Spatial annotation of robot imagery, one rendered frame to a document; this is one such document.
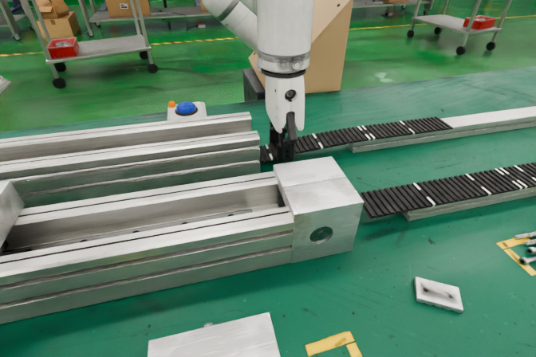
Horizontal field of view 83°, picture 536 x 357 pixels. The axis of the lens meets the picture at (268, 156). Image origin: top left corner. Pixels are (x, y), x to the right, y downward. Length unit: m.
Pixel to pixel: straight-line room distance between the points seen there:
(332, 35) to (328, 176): 0.51
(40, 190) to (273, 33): 0.44
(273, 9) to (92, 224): 0.37
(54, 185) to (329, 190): 0.42
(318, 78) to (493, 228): 0.54
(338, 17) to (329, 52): 0.09
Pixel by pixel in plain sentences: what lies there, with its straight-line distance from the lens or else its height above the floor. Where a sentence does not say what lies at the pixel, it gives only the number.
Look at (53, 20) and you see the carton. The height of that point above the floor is 0.23.
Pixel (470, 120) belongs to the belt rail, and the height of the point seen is 0.81.
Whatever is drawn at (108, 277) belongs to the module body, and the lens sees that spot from 0.41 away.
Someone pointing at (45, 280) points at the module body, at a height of 0.84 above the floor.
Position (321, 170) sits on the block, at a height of 0.87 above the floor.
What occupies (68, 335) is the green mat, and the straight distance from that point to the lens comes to 0.45.
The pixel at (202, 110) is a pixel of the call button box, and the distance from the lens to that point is 0.67.
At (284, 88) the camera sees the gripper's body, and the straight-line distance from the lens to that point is 0.49.
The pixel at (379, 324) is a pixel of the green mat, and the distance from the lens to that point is 0.42.
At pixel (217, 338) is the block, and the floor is 0.87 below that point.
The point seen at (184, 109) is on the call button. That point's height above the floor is 0.85.
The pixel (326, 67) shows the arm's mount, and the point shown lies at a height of 0.85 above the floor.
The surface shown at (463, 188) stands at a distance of 0.58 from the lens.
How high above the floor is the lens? 1.14
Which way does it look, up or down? 36 degrees down
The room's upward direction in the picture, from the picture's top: straight up
